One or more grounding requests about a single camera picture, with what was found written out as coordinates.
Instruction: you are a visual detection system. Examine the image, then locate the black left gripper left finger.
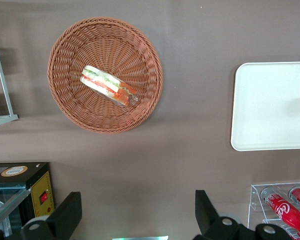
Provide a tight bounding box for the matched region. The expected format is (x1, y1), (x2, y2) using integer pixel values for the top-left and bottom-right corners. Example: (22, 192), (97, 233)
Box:
(20, 191), (83, 240)

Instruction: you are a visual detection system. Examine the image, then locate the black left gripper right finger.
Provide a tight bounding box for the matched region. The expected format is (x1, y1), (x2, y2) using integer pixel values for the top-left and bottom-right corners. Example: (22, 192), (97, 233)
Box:
(194, 189), (244, 240)

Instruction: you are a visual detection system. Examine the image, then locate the triangle sandwich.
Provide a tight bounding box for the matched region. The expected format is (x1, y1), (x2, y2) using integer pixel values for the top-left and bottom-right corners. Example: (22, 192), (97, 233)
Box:
(79, 65), (139, 108)

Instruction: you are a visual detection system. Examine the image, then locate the round brown wicker basket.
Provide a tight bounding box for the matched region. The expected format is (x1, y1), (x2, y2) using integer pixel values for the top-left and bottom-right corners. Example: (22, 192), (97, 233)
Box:
(46, 16), (164, 135)

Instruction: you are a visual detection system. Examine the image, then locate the cream rectangular plastic tray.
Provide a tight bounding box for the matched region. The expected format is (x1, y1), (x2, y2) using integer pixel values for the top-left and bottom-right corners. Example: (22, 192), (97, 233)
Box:
(230, 61), (300, 152)

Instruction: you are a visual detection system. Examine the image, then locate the black food warmer cabinet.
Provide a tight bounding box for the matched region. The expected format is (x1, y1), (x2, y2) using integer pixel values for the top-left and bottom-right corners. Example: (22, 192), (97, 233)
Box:
(0, 162), (56, 238)

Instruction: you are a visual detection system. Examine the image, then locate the clear acrylic bottle rack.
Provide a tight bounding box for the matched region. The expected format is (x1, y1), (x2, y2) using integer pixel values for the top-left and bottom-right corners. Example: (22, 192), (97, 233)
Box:
(247, 181), (300, 240)

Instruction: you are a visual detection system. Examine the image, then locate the grey metal wire rack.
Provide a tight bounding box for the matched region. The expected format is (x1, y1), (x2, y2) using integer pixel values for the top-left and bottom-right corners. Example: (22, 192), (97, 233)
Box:
(0, 14), (19, 129)

